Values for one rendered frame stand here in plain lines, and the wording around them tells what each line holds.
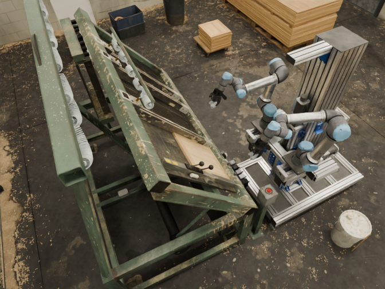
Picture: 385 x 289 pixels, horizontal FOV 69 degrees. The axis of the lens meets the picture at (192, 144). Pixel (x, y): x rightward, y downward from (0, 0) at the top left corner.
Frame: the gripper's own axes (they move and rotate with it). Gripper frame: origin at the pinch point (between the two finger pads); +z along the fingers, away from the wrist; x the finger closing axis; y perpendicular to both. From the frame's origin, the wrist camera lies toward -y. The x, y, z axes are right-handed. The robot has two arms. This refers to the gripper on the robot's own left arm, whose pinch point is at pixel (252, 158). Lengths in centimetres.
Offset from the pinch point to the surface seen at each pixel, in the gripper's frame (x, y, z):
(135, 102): -55, 80, -6
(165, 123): -55, 49, 13
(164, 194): 18, 84, 5
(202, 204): 18, 46, 24
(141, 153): -3, 94, -7
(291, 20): -258, -259, -56
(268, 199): 18.3, -31.2, 34.0
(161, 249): 13, 51, 91
